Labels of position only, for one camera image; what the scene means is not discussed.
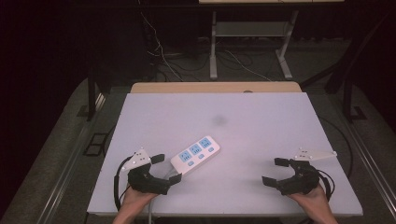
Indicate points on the aluminium floor rail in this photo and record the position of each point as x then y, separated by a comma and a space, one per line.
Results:
370, 158
70, 158

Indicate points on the person's right hand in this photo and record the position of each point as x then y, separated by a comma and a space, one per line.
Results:
313, 200

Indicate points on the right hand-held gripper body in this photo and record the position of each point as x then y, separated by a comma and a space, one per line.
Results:
303, 182

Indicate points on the wooden table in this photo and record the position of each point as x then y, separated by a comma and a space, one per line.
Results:
214, 87

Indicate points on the white power strip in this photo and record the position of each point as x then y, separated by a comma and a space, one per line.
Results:
195, 154

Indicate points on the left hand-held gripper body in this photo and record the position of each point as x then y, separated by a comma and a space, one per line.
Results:
146, 182

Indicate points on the black metal stand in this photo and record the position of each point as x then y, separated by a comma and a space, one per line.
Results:
348, 99
91, 96

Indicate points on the grey metal stand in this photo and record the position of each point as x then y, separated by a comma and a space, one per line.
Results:
252, 29

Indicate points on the person's left hand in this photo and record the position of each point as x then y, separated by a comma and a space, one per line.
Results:
135, 199

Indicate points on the white board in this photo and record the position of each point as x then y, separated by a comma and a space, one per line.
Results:
224, 124

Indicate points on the black square floor frame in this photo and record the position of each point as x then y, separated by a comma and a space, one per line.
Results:
95, 144

